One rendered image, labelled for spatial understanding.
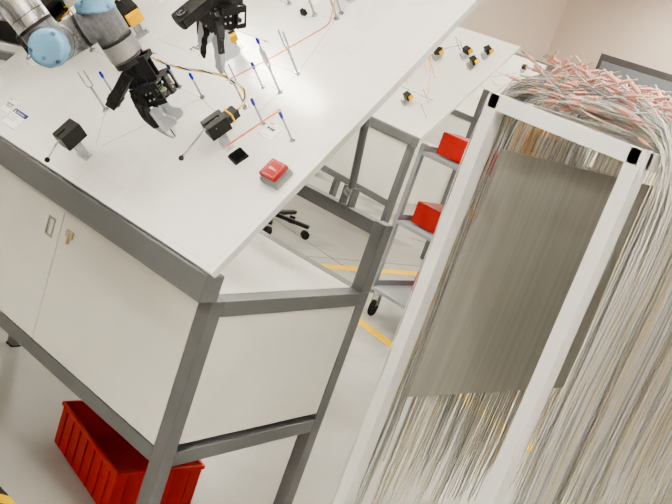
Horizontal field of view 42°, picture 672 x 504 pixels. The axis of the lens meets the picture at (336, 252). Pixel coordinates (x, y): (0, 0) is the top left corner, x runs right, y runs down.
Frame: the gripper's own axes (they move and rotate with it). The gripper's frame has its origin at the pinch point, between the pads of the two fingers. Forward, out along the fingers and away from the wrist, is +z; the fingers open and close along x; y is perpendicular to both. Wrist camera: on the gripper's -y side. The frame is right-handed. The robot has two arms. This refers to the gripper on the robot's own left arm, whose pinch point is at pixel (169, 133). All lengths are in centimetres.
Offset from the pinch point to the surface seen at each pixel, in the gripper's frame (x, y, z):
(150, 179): 0.6, -13.4, 10.2
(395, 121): 355, -113, 196
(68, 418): -18, -78, 70
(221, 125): 8.1, 8.1, 5.5
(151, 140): 13.4, -16.9, 6.1
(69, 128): 6.9, -31.4, -6.5
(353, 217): 27, 16, 52
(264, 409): -20, -8, 73
